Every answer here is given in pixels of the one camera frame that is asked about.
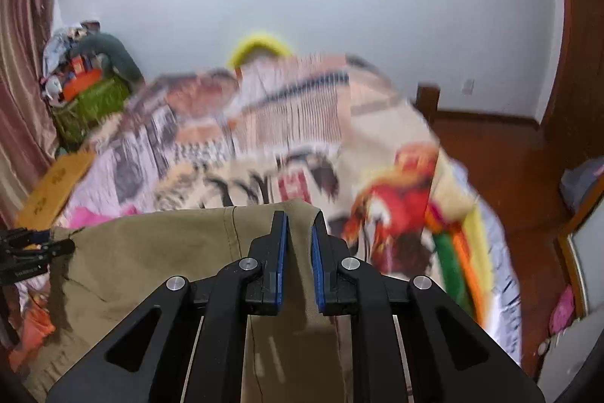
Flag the yellow plush cushion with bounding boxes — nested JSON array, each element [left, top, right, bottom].
[[226, 32, 293, 71]]

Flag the orange box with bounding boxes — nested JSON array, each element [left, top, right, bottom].
[[61, 69, 103, 100]]

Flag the khaki pants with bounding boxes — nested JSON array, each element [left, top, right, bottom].
[[19, 201, 354, 403]]

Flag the wooden lap board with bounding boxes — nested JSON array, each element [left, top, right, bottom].
[[16, 150, 97, 229]]

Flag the striped pink curtain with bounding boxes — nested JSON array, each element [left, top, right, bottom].
[[0, 0, 64, 229]]

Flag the brown wooden door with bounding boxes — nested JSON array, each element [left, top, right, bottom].
[[540, 0, 604, 158]]

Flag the pile of clothes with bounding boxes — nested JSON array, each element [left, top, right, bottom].
[[42, 23, 101, 102]]

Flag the grey plastic bag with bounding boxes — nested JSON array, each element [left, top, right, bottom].
[[560, 157, 604, 211]]

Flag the green patterned bag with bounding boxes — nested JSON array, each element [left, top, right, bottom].
[[51, 77, 133, 144]]

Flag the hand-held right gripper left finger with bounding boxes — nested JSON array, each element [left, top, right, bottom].
[[45, 210, 290, 403]]

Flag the grey plush pillow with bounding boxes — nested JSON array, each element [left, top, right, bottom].
[[75, 34, 145, 85]]

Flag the printed blanket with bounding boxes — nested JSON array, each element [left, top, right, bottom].
[[9, 51, 524, 380]]

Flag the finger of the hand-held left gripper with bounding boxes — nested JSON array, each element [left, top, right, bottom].
[[0, 239, 75, 263], [0, 228, 52, 245]]

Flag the wooden framed mirror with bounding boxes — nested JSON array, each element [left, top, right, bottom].
[[557, 186, 604, 320]]

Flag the wooden bed post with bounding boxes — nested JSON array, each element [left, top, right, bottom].
[[416, 84, 441, 125]]

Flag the pink cloth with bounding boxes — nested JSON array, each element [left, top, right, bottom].
[[550, 285, 576, 336]]

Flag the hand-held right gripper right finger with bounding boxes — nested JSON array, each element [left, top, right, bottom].
[[310, 210, 546, 403]]

